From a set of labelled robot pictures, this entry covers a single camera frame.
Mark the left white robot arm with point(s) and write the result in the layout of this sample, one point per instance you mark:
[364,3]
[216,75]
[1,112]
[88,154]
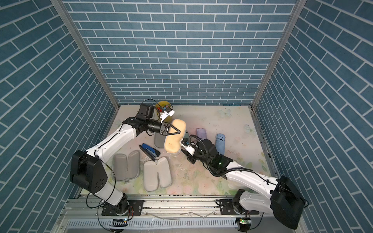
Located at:
[88,167]

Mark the blue stapler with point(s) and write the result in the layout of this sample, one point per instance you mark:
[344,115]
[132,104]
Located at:
[152,153]

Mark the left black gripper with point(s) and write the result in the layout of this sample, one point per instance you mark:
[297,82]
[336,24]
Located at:
[163,130]

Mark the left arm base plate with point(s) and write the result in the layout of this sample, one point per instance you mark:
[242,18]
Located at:
[126,207]

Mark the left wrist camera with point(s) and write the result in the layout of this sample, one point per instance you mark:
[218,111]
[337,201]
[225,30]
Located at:
[165,114]

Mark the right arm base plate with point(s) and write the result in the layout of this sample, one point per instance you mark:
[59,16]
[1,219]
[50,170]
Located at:
[227,207]

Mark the white sleeve case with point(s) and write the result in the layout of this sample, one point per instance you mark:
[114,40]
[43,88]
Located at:
[172,143]

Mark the aluminium front rail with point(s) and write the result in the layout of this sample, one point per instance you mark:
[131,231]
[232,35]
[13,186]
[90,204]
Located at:
[162,206]

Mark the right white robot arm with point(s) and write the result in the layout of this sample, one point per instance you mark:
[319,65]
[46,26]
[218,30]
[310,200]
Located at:
[275,196]

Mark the white open sleeve centre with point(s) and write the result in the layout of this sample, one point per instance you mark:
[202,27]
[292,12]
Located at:
[157,174]

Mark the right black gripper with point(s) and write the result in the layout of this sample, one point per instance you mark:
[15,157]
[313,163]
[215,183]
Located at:
[190,157]

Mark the grey sleeve back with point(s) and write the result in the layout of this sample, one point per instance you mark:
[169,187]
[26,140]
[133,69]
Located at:
[159,140]

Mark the yellow pen cup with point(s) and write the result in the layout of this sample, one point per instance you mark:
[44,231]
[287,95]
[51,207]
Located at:
[160,106]

